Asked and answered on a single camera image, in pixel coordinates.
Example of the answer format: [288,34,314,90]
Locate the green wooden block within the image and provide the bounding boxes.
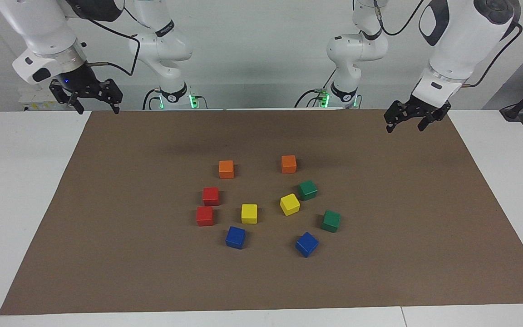
[321,210,341,233]
[298,180,319,201]

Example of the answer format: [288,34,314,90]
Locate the red wooden block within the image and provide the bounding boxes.
[202,187,220,207]
[196,206,214,227]

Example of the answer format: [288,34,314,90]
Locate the white power strip box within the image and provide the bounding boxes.
[19,84,64,112]

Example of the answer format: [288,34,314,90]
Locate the blue wooden block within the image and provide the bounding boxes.
[295,232,320,258]
[225,226,247,250]

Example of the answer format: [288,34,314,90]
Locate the brown table mat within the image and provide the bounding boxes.
[0,108,523,316]

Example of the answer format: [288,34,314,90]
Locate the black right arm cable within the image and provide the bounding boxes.
[84,7,142,77]

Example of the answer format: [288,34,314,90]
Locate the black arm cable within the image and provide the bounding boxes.
[373,0,523,89]
[84,7,142,77]

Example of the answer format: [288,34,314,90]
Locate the black right base cable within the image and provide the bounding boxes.
[143,89,160,110]

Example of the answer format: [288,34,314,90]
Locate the black base cable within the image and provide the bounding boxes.
[143,89,160,110]
[294,68,337,108]

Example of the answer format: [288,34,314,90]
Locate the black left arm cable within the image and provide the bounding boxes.
[373,0,523,89]

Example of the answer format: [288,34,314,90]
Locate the black left base cable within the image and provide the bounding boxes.
[294,68,337,108]

